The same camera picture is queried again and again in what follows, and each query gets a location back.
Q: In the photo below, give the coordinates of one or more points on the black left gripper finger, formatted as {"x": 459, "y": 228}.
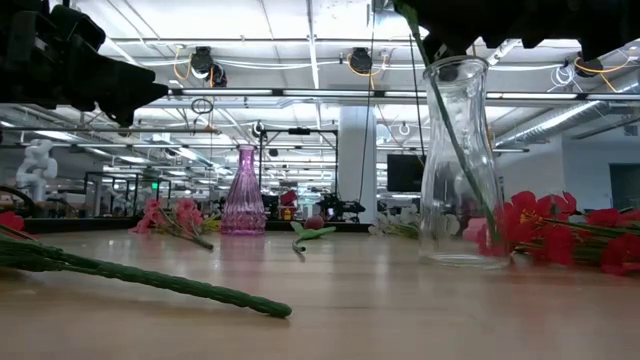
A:
{"x": 122, "y": 114}
{"x": 135, "y": 85}

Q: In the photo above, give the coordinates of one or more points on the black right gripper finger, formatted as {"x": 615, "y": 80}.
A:
{"x": 507, "y": 22}
{"x": 450, "y": 20}

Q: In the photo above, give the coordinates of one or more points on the pink artificial blossom spray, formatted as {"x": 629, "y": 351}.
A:
{"x": 187, "y": 212}

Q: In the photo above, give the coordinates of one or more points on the red artificial blossom spray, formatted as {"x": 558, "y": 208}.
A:
{"x": 530, "y": 215}
{"x": 150, "y": 279}

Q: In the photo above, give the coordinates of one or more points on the white artificial blossom spray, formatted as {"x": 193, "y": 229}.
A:
{"x": 395, "y": 220}

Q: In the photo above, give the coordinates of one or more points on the peach pink artificial tulip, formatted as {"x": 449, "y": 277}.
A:
{"x": 474, "y": 230}

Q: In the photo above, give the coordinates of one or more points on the dark red artificial tulip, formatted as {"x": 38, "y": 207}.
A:
{"x": 314, "y": 223}

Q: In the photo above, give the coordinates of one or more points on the pink ribbed glass vase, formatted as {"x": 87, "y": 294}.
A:
{"x": 243, "y": 210}

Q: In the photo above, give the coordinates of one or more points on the clear glass vase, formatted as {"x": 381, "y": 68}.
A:
{"x": 435, "y": 200}

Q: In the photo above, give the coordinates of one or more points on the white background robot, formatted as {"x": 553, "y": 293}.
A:
{"x": 37, "y": 165}

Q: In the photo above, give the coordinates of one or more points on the black monitor screen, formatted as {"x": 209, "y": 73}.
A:
{"x": 405, "y": 172}

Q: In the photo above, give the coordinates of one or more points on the white building column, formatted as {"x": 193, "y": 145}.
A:
{"x": 357, "y": 165}

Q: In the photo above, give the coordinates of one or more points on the red background object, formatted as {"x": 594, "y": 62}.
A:
{"x": 289, "y": 199}

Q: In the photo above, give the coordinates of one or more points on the black background equipment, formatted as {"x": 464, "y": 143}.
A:
{"x": 340, "y": 206}

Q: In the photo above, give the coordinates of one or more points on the silver ceiling air duct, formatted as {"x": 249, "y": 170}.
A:
{"x": 560, "y": 120}

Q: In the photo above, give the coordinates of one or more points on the black background rig frame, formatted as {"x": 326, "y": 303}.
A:
{"x": 299, "y": 131}

